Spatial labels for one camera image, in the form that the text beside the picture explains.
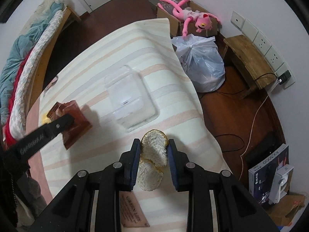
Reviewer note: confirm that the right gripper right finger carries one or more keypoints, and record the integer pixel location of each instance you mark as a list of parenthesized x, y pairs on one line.
[(177, 163)]

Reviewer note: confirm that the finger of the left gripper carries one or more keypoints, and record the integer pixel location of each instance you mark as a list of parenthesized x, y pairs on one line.
[(33, 142)]

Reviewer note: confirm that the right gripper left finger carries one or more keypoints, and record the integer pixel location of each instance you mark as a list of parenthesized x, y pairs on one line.
[(130, 163)]

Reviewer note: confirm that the half eaten bread bun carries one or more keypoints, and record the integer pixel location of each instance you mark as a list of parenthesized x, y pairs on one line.
[(153, 158)]

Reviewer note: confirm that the brown snack wrapper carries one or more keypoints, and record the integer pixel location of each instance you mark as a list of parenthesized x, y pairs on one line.
[(76, 124)]

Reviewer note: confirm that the patterned white mattress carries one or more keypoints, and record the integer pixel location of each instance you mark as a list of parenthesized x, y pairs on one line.
[(16, 128)]

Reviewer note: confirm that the red blanket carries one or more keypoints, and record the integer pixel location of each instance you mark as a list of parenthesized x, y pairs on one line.
[(8, 138)]

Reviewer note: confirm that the pink fleece blanket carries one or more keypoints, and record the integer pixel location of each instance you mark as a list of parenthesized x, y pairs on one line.
[(36, 166)]

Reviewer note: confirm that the yellow snack packet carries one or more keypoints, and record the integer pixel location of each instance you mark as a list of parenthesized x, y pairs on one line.
[(45, 119)]

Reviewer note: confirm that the brown paper card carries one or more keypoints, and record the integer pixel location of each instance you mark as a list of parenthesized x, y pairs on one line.
[(132, 215)]

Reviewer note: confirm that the clear plastic tray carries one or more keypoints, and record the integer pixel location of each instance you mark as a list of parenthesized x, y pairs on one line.
[(130, 98)]

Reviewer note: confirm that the teal fluffy blanket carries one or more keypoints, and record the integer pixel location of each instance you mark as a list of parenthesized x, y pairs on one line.
[(21, 47)]

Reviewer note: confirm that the blue product box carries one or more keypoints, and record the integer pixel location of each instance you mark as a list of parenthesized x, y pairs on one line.
[(261, 176)]

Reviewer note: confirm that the white device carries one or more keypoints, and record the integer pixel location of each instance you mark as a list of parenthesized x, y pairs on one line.
[(281, 183)]

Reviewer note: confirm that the white plastic bag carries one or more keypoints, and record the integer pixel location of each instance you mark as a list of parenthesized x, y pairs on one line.
[(201, 61)]

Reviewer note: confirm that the small wooden stool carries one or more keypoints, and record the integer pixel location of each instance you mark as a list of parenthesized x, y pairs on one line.
[(249, 62)]

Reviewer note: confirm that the black power adapter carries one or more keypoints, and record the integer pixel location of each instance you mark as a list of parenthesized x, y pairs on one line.
[(284, 77)]

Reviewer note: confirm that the pink panther plush toy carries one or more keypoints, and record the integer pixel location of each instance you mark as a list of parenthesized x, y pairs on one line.
[(201, 20)]

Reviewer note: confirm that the wooden bed frame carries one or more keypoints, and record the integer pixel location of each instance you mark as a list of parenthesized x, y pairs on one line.
[(36, 86)]

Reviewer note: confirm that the white wall socket strip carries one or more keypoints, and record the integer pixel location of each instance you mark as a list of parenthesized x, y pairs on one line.
[(263, 45)]

